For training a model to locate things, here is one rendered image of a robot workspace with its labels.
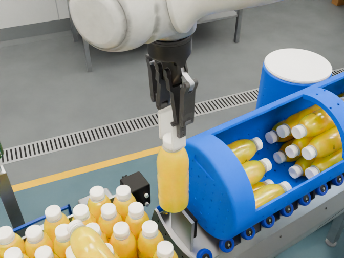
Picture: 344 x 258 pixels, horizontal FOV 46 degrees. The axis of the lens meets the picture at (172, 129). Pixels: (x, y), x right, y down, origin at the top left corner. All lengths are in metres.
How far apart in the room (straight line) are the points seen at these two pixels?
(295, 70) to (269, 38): 2.61
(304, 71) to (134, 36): 1.37
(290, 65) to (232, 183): 0.90
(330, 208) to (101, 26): 1.14
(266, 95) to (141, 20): 1.38
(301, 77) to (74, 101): 2.11
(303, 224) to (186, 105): 0.77
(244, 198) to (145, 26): 0.64
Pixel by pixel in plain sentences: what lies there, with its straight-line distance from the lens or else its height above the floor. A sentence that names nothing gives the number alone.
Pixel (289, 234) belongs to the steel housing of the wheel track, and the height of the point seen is 0.87.
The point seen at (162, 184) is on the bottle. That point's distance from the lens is 0.85.
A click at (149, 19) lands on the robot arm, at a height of 1.72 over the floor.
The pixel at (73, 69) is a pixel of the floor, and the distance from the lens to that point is 3.80.
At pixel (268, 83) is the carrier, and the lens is 1.74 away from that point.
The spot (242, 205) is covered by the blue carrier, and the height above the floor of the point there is 1.15.
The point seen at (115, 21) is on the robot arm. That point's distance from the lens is 0.41.
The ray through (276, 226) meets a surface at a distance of 1.26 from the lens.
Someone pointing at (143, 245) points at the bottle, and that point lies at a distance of 1.03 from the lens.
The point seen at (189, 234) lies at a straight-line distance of 1.11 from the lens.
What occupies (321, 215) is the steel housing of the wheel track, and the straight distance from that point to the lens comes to 1.41.
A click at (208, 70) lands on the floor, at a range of 3.68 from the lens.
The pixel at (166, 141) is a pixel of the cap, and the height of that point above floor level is 1.38.
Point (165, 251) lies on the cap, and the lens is 0.97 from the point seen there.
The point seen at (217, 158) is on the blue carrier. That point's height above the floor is 1.23.
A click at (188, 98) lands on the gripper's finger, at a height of 1.51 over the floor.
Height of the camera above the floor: 1.90
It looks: 39 degrees down
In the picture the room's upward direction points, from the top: straight up
